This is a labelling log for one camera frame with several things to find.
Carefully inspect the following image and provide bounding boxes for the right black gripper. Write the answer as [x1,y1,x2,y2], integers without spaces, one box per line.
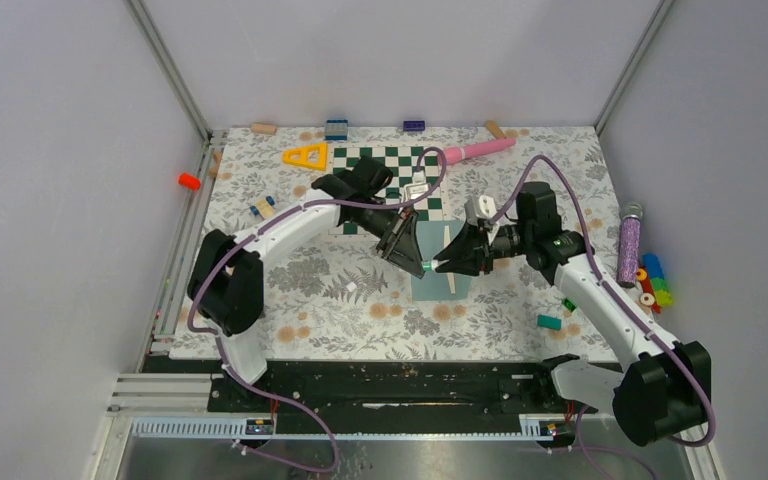
[434,218,533,278]

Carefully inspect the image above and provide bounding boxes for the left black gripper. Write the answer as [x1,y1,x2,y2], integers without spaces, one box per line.
[354,197,426,279]

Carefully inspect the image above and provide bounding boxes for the grey-blue envelope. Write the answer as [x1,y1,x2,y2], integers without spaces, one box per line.
[410,220,473,301]

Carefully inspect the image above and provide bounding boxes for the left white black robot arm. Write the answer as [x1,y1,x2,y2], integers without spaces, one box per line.
[187,156,438,411]

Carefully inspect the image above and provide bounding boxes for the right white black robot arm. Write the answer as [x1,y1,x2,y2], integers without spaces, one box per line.
[431,182,714,446]

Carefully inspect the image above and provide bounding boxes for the green white chessboard mat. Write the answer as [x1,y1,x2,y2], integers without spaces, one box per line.
[327,144,451,240]

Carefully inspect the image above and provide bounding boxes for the pink toy microphone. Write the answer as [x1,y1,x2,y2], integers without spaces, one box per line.
[444,138,516,165]

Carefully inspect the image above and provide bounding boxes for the teal small block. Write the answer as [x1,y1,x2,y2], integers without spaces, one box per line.
[537,314,563,331]

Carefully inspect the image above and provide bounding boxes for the purple lego brick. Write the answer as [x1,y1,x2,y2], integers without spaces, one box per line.
[402,120,426,132]

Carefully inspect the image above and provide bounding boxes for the yellow triangle toy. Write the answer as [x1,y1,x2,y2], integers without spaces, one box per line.
[282,142,328,171]

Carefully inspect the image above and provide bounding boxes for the right wooden cylinder peg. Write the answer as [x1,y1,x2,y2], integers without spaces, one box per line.
[484,120,507,139]

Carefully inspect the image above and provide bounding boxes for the wooden cylinder peg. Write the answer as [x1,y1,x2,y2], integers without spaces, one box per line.
[484,120,507,139]
[250,122,278,136]

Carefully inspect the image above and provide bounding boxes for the blue grey lego brick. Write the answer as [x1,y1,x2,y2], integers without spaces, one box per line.
[323,119,349,141]

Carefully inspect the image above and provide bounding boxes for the wooden toy car blue wheels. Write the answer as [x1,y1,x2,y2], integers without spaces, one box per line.
[249,196,276,219]

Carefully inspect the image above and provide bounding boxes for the purple glitter microphone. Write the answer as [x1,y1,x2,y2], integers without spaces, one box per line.
[616,202,644,288]

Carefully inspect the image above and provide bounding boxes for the left wooden cylinder peg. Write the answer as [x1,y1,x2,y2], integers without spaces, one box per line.
[250,122,278,136]

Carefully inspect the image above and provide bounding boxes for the colourful block toy pile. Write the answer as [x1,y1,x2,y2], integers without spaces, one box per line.
[637,253,674,308]

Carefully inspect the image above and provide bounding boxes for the orange red small cylinder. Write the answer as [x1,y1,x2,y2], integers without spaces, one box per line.
[177,172,202,191]

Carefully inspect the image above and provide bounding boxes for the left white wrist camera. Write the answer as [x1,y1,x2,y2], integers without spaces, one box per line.
[401,171,430,202]

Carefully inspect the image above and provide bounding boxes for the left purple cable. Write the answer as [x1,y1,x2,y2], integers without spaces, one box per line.
[186,146,449,475]

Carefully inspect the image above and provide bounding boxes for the purple cable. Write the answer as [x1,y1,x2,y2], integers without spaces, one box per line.
[489,154,718,480]
[186,146,449,475]

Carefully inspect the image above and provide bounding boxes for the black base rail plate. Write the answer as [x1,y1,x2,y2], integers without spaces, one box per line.
[143,357,582,435]

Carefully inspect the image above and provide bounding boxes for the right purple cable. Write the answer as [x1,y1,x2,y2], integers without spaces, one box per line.
[489,154,718,480]

